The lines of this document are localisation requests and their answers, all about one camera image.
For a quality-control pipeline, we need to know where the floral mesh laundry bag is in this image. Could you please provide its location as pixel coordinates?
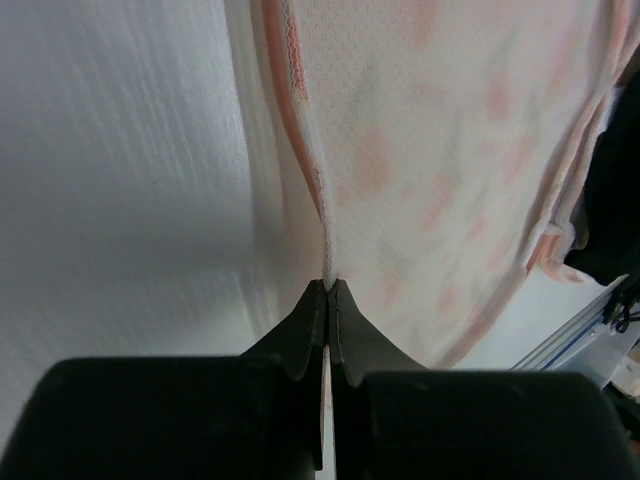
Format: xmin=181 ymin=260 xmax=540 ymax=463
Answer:
xmin=225 ymin=1 xmax=639 ymax=368

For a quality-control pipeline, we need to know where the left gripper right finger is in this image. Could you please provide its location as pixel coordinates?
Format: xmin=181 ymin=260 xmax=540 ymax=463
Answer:
xmin=327 ymin=280 xmax=639 ymax=479

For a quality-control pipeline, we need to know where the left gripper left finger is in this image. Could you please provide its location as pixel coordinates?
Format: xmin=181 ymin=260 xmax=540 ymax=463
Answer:
xmin=1 ymin=281 xmax=326 ymax=479

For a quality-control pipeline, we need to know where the aluminium mounting rail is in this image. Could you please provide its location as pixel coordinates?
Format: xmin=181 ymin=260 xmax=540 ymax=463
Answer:
xmin=512 ymin=276 xmax=639 ymax=371

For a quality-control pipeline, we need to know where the black bra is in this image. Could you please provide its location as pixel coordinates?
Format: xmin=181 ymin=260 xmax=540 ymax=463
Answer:
xmin=564 ymin=69 xmax=640 ymax=286

